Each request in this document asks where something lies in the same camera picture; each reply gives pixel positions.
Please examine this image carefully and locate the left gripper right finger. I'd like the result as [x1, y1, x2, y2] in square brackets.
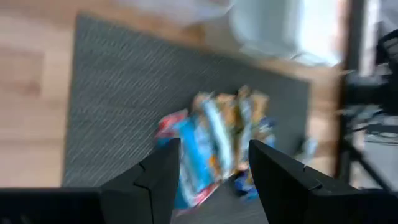
[248, 139, 398, 224]

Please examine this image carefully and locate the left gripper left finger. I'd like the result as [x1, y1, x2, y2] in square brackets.
[0, 138, 182, 224]

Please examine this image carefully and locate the dark blue granola bar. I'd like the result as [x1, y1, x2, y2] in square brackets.
[233, 116, 278, 202]

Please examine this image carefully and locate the light blue granola bar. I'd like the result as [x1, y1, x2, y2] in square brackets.
[192, 91, 239, 180]

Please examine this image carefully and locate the orange brown granola bar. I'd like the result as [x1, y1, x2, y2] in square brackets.
[216, 85, 252, 175]

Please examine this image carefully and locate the grey woven table mat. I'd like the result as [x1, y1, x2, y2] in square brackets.
[62, 14, 312, 224]

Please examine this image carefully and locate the white plastic handled bin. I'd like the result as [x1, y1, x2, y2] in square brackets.
[292, 0, 346, 68]
[229, 0, 299, 58]

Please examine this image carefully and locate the black aluminium rig frame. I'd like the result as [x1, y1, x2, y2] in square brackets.
[334, 0, 398, 190]

